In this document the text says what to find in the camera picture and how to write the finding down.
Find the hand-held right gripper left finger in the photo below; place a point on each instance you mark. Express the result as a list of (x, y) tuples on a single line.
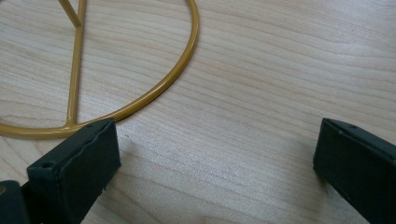
[(71, 174)]

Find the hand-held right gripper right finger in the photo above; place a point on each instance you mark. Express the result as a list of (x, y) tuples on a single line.
[(358, 168)]

